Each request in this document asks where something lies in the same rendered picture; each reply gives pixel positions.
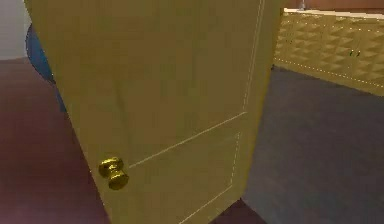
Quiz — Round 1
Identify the olive yellow room door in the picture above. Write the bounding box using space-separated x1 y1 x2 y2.
23 0 290 224

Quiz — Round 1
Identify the brass round door knob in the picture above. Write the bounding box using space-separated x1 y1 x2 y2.
97 156 130 191

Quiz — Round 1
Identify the yellow textured cupboard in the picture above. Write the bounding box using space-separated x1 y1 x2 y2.
273 7 384 98

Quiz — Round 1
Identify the blue round object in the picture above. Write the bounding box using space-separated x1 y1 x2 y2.
25 23 67 113

